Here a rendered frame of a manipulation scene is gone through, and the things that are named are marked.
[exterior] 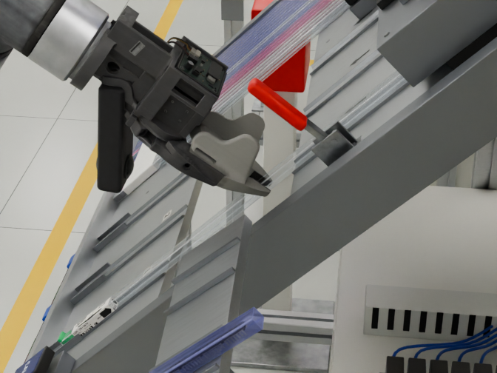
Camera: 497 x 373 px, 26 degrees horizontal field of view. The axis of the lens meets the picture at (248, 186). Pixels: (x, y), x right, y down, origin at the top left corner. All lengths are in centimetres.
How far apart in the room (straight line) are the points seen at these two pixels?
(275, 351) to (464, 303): 98
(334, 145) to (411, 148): 7
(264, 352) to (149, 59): 141
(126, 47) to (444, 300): 60
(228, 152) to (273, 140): 109
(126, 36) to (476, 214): 83
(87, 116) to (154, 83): 232
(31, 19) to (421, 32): 34
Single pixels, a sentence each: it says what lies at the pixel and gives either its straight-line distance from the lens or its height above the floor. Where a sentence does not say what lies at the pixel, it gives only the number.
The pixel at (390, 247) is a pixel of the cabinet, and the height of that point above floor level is 62.
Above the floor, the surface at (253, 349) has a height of 1.
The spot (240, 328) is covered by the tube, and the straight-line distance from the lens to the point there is 71.
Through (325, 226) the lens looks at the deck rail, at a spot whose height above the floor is 98.
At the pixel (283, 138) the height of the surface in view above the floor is 50.
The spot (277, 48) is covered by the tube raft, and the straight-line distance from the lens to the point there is 137.
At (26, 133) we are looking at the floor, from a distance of 323.
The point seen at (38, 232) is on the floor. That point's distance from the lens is 276.
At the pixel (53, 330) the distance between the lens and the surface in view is 125.
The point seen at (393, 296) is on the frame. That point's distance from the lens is 139.
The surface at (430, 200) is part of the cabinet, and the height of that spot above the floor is 62.
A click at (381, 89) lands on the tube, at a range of 97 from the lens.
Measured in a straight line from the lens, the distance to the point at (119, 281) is 121.
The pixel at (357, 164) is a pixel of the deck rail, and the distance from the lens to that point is 90.
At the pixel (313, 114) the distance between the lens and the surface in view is 110.
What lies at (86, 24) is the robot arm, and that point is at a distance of 97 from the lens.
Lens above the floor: 149
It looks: 31 degrees down
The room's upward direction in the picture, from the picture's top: straight up
